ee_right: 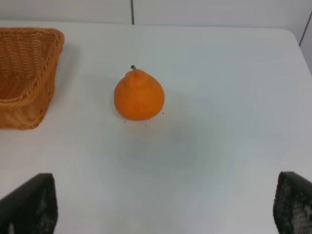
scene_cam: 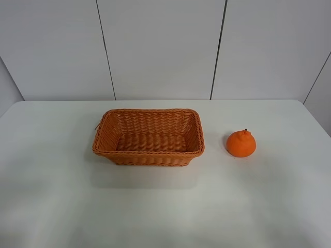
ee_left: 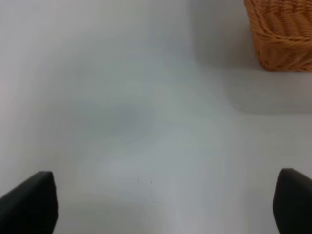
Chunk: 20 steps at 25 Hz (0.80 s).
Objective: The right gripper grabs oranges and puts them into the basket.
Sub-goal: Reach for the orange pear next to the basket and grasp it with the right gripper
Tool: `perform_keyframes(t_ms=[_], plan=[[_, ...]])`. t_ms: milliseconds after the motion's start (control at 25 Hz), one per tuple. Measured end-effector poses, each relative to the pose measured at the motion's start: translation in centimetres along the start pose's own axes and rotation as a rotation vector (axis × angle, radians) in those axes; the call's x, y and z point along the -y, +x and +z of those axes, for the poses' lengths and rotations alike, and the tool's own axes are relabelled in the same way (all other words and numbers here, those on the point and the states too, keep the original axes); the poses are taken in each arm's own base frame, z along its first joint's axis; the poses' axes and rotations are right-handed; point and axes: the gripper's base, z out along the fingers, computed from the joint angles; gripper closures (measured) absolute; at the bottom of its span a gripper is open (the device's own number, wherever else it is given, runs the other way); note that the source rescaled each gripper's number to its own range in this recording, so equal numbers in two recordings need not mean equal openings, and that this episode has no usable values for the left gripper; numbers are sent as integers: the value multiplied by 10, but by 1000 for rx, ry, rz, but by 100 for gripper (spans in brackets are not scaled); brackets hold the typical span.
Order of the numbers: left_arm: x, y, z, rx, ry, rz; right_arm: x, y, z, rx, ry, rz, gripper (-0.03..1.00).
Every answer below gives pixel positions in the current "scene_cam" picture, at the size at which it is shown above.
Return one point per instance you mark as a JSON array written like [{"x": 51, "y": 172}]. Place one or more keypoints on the orange with knobbed top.
[{"x": 241, "y": 144}]

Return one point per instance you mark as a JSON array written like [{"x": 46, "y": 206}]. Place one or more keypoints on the orange woven wicker basket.
[{"x": 164, "y": 137}]

